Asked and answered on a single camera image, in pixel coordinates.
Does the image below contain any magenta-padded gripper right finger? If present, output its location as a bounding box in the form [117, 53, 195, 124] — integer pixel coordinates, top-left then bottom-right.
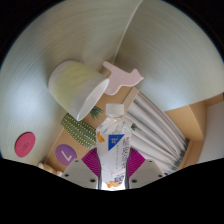
[126, 147, 167, 190]

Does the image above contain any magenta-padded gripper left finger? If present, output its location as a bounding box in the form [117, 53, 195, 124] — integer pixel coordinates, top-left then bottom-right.
[61, 147, 101, 190]

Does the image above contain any clear plastic water bottle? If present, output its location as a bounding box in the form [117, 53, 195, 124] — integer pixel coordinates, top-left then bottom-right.
[95, 103, 134, 191]

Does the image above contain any round purple number sign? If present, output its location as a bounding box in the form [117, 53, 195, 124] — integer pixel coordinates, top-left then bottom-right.
[54, 143, 78, 167]

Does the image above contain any beige mouse plush toy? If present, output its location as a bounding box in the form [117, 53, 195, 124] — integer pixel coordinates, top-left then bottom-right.
[37, 162, 63, 178]

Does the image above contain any light grey curtain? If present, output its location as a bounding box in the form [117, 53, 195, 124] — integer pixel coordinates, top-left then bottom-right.
[124, 91, 189, 176]

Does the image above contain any tall green cactus decoration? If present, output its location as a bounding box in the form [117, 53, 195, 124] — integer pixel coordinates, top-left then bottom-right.
[60, 112, 98, 150]

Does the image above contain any flat round red coaster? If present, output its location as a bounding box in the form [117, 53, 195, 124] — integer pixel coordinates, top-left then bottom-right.
[14, 131, 37, 159]

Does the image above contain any pale yellow plastic cup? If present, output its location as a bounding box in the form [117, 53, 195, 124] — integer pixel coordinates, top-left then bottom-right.
[47, 59, 111, 122]

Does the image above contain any pink horse figurine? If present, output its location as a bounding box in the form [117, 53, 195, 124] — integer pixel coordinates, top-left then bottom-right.
[102, 60, 145, 96]

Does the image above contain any green desk partition panel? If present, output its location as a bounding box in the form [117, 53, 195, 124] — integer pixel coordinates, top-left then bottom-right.
[111, 0, 224, 113]

